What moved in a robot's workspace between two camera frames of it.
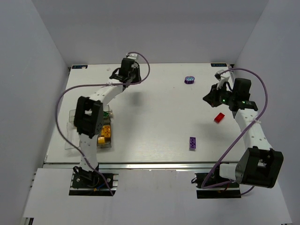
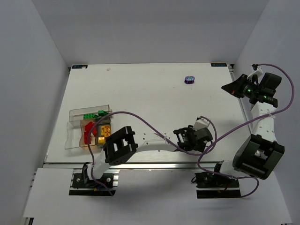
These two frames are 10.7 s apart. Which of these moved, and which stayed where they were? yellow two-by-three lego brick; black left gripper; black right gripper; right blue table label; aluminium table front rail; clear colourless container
Moved: black right gripper; black left gripper
Stayed: right blue table label; clear colourless container; yellow two-by-three lego brick; aluminium table front rail
